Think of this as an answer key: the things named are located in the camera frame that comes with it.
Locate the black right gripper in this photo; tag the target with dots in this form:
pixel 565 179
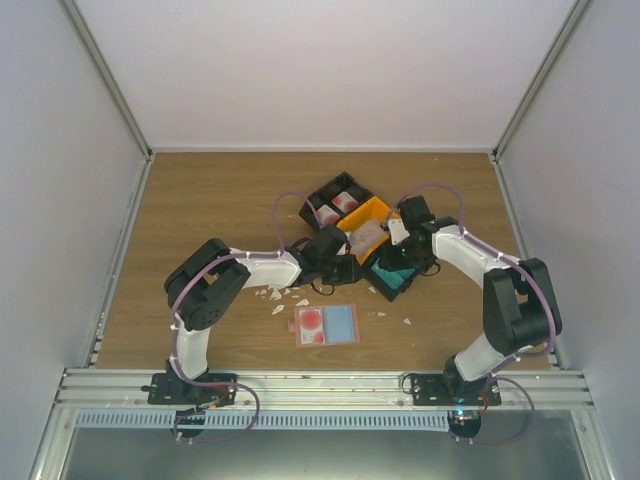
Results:
pixel 391 262

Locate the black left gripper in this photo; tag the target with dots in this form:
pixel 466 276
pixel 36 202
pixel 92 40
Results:
pixel 351 274

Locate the red white credit card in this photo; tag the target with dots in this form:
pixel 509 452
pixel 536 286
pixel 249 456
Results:
pixel 309 326

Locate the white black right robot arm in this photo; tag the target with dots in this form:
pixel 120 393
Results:
pixel 519 307

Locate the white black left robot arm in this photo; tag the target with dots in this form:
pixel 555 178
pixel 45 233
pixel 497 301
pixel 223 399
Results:
pixel 202 288

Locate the teal cards stack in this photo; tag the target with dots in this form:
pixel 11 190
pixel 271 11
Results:
pixel 395 280

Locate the pink patterned cards in bin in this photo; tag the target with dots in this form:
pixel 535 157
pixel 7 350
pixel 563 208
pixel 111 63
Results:
pixel 368 236

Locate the red white cards in bin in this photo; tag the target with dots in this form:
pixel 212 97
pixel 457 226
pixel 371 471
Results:
pixel 339 206

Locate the black bin right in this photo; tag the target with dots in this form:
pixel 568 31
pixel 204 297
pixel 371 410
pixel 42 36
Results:
pixel 378 257

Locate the yellow plastic bin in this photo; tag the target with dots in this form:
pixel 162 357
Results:
pixel 374 208

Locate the black divided bin left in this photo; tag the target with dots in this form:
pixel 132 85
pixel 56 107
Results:
pixel 343 182

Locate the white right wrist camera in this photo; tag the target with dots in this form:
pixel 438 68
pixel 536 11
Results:
pixel 397 231

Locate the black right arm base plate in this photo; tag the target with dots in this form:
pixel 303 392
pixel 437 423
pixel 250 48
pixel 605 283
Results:
pixel 437 390

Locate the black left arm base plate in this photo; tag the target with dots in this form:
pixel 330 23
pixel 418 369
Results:
pixel 168 389

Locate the aluminium front rail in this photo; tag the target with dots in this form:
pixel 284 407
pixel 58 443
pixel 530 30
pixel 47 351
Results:
pixel 324 390

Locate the grey slotted cable duct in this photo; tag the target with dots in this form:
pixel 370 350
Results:
pixel 268 420

